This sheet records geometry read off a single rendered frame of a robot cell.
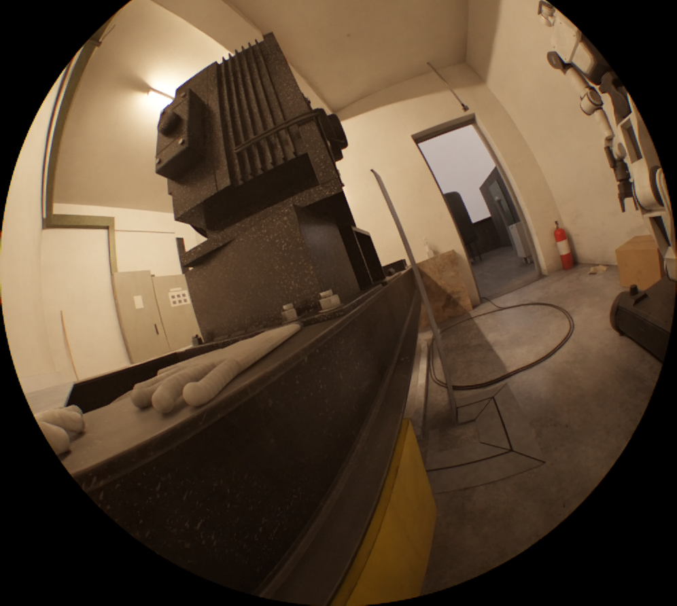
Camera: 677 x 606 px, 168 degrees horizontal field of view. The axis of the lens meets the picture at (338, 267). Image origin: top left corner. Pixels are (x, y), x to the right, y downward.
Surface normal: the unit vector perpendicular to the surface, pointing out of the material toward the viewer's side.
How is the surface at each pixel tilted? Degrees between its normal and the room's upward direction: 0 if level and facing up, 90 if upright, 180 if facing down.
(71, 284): 90
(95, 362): 90
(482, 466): 10
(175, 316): 90
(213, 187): 90
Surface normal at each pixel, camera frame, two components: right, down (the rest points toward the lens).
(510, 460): -0.39, -0.92
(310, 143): -0.15, -0.04
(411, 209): -0.36, 0.05
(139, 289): 0.87, -0.34
